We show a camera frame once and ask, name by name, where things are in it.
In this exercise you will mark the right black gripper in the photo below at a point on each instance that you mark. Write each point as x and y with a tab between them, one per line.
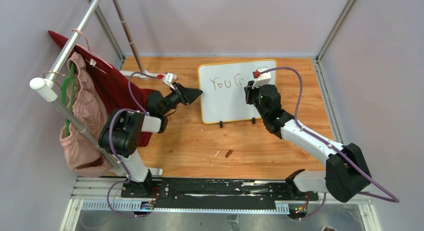
250	91

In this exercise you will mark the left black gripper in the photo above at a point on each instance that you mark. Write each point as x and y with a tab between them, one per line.
186	96

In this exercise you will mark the yellow-framed whiteboard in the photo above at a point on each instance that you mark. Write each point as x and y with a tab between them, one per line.
223	98

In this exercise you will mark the brown marker cap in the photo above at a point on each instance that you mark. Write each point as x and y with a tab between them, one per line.
228	153

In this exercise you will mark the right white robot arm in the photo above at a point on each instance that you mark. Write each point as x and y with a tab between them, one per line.
346	170

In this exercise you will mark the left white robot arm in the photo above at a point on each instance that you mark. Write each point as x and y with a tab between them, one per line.
122	132

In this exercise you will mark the red garment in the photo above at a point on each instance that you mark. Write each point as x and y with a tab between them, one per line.
114	88

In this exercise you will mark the pink hanger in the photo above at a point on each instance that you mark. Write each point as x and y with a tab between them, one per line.
88	48

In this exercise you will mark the green hanger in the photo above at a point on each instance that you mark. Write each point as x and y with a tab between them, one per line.
67	90

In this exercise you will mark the pink garment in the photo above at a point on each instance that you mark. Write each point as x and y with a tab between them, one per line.
80	154

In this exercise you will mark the metal clothes rack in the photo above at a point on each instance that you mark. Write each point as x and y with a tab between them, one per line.
49	87

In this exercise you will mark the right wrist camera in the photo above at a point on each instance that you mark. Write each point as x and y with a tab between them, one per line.
261	77

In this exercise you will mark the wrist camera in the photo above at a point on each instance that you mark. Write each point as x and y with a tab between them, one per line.
261	77
168	79

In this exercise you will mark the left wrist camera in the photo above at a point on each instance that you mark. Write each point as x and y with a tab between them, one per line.
168	79

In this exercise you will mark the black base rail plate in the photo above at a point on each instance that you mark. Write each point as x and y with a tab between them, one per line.
213	195

